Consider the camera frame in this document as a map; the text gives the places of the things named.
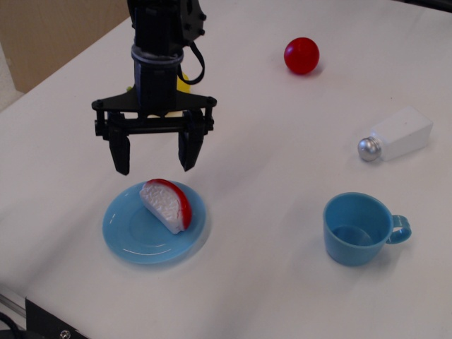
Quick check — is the red plastic ball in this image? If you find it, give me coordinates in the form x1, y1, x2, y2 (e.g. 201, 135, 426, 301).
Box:
284, 37, 320, 75

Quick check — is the black corner bracket with screw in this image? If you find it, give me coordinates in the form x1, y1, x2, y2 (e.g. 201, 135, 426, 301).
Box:
25, 299, 88, 339

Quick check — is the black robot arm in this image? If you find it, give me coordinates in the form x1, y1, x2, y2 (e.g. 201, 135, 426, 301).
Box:
92, 1, 217, 175

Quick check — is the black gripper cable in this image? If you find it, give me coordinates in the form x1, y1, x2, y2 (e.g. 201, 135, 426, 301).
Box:
179, 41, 206, 86

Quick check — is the aluminium table frame rail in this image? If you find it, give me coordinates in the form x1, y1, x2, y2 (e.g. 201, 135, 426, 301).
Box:
0, 285, 26, 330

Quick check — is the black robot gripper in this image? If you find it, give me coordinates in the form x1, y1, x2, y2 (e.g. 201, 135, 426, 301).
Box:
92, 56, 216, 175

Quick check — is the blue plastic plate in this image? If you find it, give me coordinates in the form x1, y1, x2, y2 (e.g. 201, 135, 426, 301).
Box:
102, 182, 208, 265

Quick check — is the red and white toy sushi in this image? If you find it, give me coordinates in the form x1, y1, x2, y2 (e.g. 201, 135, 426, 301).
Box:
139, 179, 192, 234

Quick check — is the blue plastic cup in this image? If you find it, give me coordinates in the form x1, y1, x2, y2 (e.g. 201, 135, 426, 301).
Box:
323, 192, 412, 266

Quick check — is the white salt shaker silver cap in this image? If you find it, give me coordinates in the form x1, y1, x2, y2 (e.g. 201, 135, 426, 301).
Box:
357, 107, 434, 162

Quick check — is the yellow toy bell pepper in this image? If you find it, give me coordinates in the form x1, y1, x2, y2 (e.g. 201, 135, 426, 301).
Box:
125, 71, 191, 117

